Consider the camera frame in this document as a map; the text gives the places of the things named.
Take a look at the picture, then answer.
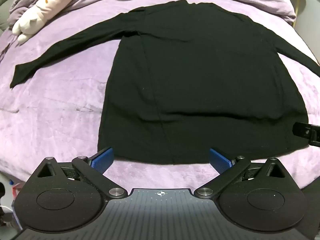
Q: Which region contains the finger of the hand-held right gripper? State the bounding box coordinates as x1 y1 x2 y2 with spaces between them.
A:
292 122 320 147

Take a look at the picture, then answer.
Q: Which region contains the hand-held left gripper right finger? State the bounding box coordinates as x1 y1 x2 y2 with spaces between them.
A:
194 148 293 201

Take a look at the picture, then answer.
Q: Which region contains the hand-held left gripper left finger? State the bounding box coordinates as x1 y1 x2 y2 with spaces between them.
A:
32 147 128 201

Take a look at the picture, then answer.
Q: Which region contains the black long-sleeve shirt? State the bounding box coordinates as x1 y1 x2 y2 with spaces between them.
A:
9 0 320 165

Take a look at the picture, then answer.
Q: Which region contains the purple bed sheet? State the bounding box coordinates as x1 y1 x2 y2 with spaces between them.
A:
0 0 320 190

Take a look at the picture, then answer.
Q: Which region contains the small red and blue box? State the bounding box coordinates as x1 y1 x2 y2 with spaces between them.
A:
9 180 21 207

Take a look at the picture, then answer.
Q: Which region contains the gold metal side table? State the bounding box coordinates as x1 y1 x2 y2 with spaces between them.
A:
286 0 307 28

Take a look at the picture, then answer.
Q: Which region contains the long white plush toy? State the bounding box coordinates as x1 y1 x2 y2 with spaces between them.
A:
12 0 93 43

